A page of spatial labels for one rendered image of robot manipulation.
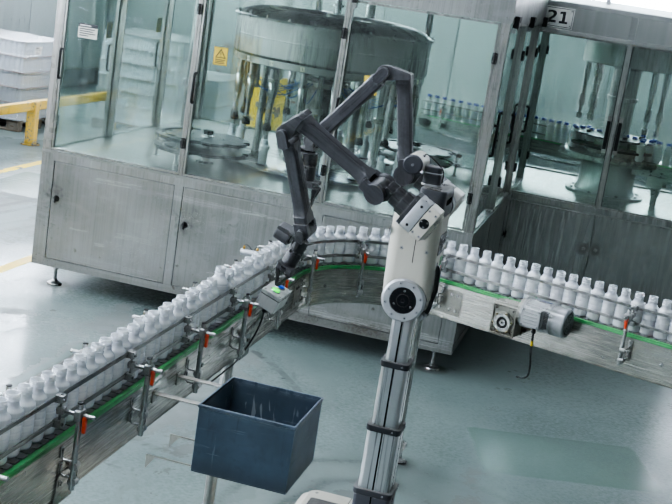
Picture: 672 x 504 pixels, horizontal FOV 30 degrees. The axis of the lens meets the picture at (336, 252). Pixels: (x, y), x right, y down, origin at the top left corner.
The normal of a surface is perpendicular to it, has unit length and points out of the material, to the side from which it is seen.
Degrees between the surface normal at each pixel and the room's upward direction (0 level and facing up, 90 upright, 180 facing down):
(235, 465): 90
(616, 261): 90
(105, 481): 0
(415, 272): 101
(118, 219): 90
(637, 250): 90
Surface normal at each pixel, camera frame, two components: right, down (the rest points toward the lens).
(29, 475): 0.96, 0.20
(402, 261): -0.28, 0.35
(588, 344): -0.54, 0.11
